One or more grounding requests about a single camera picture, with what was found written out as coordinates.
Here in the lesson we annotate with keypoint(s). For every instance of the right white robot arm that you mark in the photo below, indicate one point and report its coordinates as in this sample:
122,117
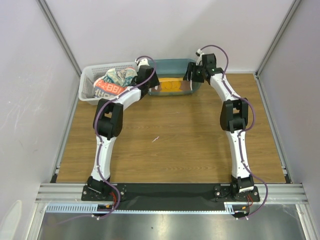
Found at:
233,119

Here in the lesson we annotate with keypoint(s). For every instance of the teal plastic tub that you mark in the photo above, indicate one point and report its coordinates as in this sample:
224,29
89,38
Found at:
173,68

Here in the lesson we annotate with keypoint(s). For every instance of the aluminium frame rail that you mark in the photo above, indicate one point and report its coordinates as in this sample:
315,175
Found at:
66,198

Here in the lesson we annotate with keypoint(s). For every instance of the yellow brown bear towel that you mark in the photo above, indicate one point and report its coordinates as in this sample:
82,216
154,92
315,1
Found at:
172,85

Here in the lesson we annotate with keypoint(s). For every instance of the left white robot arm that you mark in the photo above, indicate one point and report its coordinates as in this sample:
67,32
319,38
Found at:
108,124

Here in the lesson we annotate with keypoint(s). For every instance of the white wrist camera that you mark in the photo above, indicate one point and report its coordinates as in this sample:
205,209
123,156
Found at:
143,61
199,54

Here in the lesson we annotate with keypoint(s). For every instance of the white plastic basket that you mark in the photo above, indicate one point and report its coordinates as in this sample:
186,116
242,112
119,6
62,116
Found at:
91,73

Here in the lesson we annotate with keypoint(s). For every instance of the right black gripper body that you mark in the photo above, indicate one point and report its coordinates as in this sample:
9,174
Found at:
190,72

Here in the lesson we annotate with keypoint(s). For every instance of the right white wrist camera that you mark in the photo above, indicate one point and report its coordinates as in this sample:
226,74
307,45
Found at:
199,54

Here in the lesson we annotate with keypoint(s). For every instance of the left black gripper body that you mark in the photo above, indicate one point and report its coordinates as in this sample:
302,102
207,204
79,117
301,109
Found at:
153,82

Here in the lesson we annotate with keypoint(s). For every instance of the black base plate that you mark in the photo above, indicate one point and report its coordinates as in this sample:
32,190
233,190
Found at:
180,196

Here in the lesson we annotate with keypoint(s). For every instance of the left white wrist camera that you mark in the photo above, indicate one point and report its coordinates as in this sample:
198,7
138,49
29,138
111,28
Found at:
143,61

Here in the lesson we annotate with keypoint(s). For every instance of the teal patterned towel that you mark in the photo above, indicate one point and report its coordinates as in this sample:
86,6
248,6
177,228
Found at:
122,78

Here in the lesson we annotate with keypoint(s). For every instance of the orange white lettered towel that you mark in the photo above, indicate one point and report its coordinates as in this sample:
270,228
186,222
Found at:
102,89

